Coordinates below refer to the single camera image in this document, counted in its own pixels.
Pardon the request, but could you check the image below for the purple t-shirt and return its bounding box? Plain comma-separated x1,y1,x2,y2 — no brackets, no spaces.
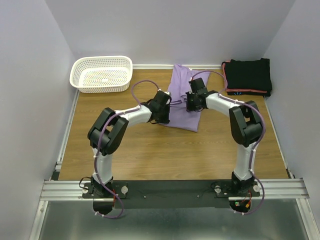
165,64,201,132

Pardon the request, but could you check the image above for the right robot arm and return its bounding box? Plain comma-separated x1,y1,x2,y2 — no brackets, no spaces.
186,78,266,196

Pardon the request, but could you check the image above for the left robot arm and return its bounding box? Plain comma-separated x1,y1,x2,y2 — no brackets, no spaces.
87,90,172,198

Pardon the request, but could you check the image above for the red folded t-shirt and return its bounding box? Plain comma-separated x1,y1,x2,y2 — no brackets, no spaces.
221,61,267,93

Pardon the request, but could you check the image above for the black folded t-shirt top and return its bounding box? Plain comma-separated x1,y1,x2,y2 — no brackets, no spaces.
225,58,273,92

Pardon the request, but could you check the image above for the black folded t-shirt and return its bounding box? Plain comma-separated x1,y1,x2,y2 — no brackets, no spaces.
225,58,273,92
227,91,271,97

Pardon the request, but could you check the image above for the black folded t-shirt bottom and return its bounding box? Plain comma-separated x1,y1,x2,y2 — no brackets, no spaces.
227,91,271,97

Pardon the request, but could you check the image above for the white perforated plastic basket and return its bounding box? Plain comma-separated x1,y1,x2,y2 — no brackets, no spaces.
69,55,133,93

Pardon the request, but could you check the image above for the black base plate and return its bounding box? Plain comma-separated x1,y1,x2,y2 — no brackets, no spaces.
80,179,261,215

